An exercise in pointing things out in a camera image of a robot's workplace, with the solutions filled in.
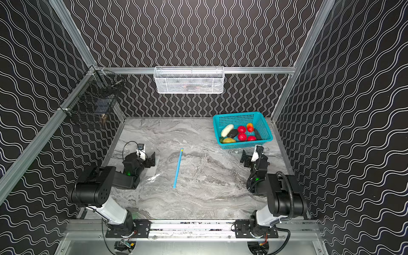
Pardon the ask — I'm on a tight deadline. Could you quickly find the clear zip top bag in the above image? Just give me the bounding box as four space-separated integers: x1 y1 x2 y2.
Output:
144 148 184 189

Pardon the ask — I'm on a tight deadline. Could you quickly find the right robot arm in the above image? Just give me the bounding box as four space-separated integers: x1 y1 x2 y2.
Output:
240 146 307 229

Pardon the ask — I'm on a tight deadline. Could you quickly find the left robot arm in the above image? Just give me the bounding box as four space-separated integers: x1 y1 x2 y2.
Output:
68 151 156 237

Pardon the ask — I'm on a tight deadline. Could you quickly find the red toy tomato lower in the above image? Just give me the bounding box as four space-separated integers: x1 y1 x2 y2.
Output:
238 133 247 142

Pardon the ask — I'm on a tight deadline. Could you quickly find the yellow toy potato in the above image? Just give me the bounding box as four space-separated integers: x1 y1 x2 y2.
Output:
222 137 236 144

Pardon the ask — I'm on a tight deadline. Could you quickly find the dark toy eggplant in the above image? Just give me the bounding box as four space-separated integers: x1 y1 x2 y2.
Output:
227 129 239 139

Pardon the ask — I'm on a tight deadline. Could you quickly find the red toy tomato upper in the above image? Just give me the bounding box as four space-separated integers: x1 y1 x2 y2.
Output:
237 126 247 133

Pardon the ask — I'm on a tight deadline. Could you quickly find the orange red toy pepper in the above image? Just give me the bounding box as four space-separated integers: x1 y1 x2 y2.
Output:
246 123 254 133

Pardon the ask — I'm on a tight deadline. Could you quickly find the teal plastic basket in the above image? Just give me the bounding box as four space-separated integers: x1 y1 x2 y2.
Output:
212 112 273 149

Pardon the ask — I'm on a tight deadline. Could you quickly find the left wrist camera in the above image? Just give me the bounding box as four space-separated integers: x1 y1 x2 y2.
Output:
137 143 147 160

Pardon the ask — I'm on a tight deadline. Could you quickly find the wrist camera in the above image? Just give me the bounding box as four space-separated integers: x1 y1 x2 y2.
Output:
137 143 147 160
251 145 264 162

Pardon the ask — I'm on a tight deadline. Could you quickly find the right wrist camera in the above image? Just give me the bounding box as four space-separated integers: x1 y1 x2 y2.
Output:
251 145 264 162

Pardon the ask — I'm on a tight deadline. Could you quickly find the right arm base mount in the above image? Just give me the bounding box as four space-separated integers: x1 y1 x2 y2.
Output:
231 217 278 255

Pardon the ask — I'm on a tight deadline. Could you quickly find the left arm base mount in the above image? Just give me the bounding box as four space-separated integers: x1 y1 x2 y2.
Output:
103 220 152 255

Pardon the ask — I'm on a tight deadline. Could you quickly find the black wire wall basket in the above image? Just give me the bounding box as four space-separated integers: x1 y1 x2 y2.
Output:
62 67 125 129

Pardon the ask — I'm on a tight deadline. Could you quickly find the white mesh wall basket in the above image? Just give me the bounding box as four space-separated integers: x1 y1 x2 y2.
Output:
154 66 225 94

